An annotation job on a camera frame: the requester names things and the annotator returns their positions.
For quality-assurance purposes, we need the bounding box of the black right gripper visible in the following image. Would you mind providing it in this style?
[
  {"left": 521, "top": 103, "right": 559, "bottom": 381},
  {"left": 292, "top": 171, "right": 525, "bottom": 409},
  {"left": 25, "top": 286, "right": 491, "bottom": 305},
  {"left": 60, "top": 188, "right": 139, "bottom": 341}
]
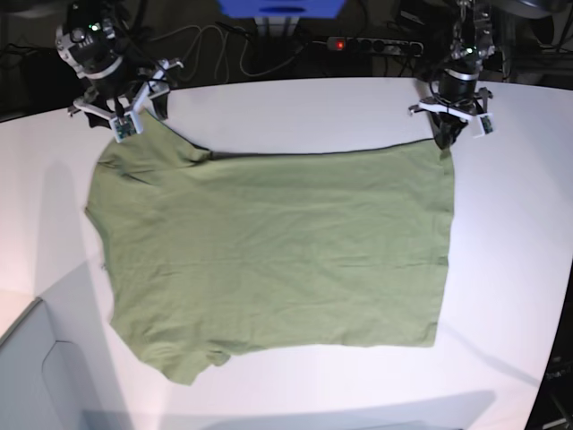
[{"left": 56, "top": 13, "right": 169, "bottom": 129}]

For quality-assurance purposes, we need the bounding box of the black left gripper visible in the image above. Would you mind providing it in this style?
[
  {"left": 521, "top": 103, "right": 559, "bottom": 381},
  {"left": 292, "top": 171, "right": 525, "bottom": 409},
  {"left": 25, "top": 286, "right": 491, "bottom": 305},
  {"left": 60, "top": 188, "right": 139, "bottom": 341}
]
[{"left": 429, "top": 65, "right": 479, "bottom": 149}]

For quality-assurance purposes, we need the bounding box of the green T-shirt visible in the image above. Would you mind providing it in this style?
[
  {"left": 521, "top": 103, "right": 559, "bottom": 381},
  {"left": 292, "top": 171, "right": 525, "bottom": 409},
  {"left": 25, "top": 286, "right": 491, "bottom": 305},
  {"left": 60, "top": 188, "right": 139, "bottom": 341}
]
[{"left": 85, "top": 115, "right": 455, "bottom": 384}]

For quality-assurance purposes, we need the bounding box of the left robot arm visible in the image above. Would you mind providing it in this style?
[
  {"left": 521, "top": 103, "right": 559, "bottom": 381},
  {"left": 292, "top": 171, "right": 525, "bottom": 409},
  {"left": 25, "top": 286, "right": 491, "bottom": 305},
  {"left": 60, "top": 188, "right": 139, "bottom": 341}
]
[{"left": 429, "top": 1, "right": 495, "bottom": 150}]

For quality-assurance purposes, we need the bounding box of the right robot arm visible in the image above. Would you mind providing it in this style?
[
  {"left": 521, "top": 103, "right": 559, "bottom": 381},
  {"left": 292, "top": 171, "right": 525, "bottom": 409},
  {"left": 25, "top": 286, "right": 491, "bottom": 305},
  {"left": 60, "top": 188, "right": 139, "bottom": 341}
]
[{"left": 56, "top": 1, "right": 181, "bottom": 142}]

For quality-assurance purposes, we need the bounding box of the black power strip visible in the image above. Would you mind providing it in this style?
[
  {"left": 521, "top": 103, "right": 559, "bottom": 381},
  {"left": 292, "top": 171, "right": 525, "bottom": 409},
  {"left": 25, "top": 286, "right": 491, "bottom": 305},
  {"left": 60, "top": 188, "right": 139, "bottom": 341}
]
[{"left": 312, "top": 36, "right": 424, "bottom": 58}]

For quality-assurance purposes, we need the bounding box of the blue box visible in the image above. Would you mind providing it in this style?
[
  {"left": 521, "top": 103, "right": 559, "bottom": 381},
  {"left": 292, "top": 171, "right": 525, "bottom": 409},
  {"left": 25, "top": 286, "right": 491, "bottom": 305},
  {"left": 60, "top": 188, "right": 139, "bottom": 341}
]
[{"left": 218, "top": 0, "right": 346, "bottom": 19}]

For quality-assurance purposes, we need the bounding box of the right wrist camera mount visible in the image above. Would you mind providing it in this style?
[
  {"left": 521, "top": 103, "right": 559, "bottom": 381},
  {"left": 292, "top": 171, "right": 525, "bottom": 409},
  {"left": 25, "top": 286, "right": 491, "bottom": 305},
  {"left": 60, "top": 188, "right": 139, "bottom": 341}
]
[{"left": 67, "top": 58, "right": 184, "bottom": 142}]

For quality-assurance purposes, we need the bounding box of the grey looped cable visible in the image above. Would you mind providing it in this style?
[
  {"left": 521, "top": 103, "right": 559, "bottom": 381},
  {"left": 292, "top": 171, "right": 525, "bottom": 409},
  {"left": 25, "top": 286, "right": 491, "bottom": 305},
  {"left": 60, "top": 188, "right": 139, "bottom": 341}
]
[{"left": 133, "top": 20, "right": 310, "bottom": 82}]

